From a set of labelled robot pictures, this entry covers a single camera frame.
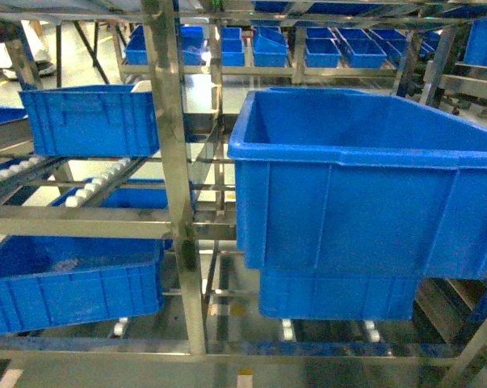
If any blue crate upper left shelf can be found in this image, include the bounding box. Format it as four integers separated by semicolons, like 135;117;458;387
19;85;159;158

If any blue crate under large crate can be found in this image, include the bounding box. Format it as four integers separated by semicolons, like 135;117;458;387
259;270;421;321

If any blue crate shelf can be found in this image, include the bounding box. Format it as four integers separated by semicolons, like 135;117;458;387
0;236;164;335
19;85;159;158

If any stainless steel shelf frame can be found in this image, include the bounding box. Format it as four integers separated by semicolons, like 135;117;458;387
0;1;487;387

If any large blue crate foreground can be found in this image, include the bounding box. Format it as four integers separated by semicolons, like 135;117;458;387
228;87;487;279

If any white roller track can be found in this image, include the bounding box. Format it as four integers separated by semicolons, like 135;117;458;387
64;158;131;208

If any blue crate lower left shelf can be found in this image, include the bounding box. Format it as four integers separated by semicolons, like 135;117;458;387
0;236;164;335

